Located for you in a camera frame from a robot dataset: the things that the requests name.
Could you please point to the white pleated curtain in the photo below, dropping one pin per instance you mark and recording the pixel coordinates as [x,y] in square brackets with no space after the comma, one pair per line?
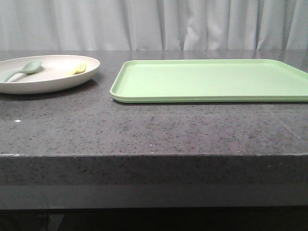
[153,25]

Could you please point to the yellow plastic fork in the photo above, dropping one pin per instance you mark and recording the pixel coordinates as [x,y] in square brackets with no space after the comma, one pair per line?
[80,68]

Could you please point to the light green serving tray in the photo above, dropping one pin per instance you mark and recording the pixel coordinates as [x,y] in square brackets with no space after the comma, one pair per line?
[209,81]

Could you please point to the round beige plate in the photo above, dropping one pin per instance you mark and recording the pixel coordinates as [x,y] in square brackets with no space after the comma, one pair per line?
[51,76]

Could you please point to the pale green plastic spoon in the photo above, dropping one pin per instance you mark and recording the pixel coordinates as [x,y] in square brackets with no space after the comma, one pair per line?
[30,68]

